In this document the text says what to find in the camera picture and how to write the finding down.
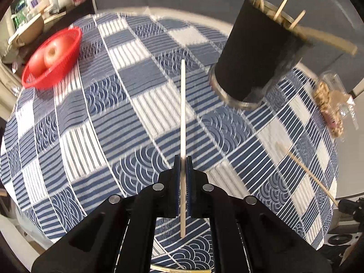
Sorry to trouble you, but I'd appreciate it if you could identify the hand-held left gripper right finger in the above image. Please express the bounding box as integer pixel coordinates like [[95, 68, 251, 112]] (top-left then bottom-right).
[[186, 156, 332, 273]]

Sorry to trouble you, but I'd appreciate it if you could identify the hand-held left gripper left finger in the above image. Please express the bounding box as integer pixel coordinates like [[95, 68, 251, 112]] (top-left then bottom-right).
[[31, 156, 182, 273]]

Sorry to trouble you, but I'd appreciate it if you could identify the black cup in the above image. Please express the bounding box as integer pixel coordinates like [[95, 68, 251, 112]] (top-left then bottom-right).
[[209, 0, 313, 110]]

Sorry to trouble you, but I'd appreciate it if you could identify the blue checked tablecloth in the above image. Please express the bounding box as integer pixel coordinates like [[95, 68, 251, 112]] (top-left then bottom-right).
[[0, 11, 341, 273]]

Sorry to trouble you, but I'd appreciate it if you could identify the clear pretzel snack bag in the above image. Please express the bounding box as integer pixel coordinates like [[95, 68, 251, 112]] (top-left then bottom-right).
[[311, 71, 359, 143]]

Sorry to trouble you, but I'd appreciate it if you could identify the red plastic basket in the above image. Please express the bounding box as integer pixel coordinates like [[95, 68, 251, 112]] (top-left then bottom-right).
[[22, 27, 83, 90]]

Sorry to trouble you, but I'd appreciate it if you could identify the red apple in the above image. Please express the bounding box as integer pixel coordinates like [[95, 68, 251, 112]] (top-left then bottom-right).
[[43, 38, 77, 69], [28, 49, 49, 76]]

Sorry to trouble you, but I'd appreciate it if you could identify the black side table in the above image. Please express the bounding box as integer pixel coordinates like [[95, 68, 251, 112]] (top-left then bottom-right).
[[53, 0, 96, 29]]

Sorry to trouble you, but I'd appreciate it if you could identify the kraft paper bowl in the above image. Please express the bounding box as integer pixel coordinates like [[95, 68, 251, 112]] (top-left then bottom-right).
[[13, 14, 45, 46]]

